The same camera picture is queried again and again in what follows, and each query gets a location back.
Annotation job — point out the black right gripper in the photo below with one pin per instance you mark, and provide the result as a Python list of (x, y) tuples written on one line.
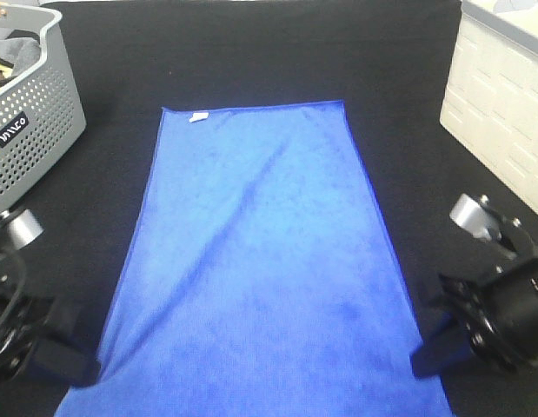
[(460, 299)]

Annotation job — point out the grey towel in basket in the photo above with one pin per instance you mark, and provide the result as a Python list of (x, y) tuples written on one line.
[(19, 54)]

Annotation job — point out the grey perforated plastic basket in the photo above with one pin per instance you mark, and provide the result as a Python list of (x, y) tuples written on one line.
[(41, 114)]

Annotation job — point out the white plastic storage crate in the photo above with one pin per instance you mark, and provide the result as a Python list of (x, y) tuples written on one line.
[(490, 103)]

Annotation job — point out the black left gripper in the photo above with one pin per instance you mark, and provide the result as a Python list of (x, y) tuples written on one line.
[(30, 321)]

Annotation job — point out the blue microfiber towel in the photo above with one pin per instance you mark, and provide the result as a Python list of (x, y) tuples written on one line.
[(260, 280)]

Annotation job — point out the black table cloth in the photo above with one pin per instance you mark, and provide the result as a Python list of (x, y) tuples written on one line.
[(386, 61)]

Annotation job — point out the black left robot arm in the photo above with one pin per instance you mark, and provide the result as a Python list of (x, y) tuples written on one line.
[(18, 229)]

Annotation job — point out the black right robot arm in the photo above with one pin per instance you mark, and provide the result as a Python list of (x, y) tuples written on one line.
[(491, 316)]

